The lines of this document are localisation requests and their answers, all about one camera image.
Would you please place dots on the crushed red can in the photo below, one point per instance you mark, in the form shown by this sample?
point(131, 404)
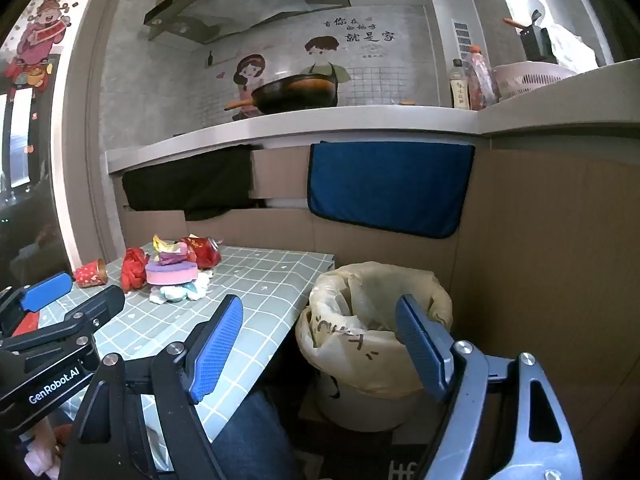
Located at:
point(200, 252)

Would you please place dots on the clear bottle white label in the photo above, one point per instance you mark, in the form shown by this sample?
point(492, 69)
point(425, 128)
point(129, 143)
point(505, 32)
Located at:
point(459, 87)

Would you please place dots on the brown cardboard panel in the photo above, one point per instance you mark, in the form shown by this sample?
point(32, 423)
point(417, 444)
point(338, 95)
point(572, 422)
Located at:
point(550, 260)
point(280, 230)

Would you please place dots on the red crumpled wrapper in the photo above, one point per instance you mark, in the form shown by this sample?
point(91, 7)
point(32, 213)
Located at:
point(134, 267)

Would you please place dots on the person's left hand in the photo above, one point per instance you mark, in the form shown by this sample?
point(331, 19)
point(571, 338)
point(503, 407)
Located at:
point(44, 440)

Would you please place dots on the grey range hood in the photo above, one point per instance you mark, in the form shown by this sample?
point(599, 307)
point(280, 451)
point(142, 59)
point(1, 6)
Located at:
point(240, 5)

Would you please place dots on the white trash bin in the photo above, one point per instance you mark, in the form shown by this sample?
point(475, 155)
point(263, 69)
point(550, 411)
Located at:
point(370, 410)

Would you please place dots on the black cloth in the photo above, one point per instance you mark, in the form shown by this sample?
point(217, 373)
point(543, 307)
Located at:
point(190, 185)

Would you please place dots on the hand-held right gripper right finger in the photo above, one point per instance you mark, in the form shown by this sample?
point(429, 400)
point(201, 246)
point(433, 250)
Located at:
point(420, 355)

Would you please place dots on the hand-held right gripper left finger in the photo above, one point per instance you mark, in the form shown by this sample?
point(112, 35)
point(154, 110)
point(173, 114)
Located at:
point(215, 355)

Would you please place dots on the black knife block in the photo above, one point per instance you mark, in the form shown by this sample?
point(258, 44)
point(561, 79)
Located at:
point(535, 42)

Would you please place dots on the person's jeans leg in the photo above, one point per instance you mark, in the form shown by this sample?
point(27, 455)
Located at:
point(255, 440)

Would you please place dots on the red paper cup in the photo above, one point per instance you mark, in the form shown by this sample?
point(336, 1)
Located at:
point(90, 274)

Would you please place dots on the grey kitchen countertop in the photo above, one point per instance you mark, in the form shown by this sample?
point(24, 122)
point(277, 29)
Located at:
point(350, 120)

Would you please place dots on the blue towel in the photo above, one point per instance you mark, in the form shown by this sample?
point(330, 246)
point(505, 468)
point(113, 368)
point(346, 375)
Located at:
point(390, 185)

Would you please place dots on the crumpled white tissue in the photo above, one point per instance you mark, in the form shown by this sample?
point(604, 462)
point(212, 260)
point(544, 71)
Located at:
point(167, 294)

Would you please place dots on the glass sliding door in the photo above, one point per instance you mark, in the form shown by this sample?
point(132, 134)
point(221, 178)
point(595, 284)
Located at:
point(30, 200)

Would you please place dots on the black wok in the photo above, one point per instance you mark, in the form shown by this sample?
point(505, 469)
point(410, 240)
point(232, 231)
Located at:
point(295, 92)

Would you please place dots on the orange capped plastic bottle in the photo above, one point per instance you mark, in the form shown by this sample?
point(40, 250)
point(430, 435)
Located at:
point(482, 80)

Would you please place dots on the yellow snack wrapper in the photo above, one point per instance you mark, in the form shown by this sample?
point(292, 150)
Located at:
point(167, 246)

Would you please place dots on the festive cartoon window sticker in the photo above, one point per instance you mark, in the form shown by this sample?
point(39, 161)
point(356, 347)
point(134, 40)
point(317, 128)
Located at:
point(45, 25)

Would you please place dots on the pink and purple sponge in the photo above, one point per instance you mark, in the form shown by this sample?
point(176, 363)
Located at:
point(170, 272)

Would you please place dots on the white ribbed wall grille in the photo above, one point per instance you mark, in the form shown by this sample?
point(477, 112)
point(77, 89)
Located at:
point(462, 42)

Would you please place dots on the cartoon couple wall sticker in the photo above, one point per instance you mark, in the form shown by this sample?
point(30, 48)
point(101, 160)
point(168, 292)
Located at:
point(320, 47)

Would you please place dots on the pink plastic basket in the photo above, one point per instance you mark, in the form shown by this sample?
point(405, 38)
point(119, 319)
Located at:
point(530, 80)

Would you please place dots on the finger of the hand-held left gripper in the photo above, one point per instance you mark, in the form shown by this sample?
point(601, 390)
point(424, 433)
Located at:
point(95, 310)
point(45, 291)

